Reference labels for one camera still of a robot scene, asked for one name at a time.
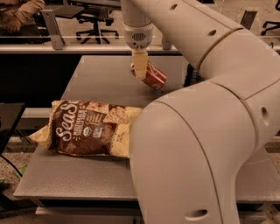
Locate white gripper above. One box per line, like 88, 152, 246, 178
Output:
123, 23, 153, 80

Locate red coke can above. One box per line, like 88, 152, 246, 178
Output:
140, 61, 167, 90

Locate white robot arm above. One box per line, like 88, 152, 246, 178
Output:
121, 0, 280, 224

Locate blue pepsi can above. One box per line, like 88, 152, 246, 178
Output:
184, 64, 204, 88

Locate black office chair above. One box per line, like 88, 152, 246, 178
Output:
54, 0, 121, 44

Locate brown tortilla chips bag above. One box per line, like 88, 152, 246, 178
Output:
29, 100, 141, 158

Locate seated person in background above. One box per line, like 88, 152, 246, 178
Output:
0, 0, 45, 44

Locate black chair at right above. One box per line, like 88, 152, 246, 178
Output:
260, 0, 280, 37

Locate middle metal bracket post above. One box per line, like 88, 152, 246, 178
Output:
162, 37, 172, 50

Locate metal bracket post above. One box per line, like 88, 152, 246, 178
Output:
162, 37, 172, 50
241, 10, 257, 30
42, 10, 64, 50

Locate left metal bracket post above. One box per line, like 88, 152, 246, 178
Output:
42, 10, 64, 50

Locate right metal bracket post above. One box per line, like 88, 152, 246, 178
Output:
241, 10, 257, 30

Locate black cable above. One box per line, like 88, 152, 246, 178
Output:
0, 154, 24, 178

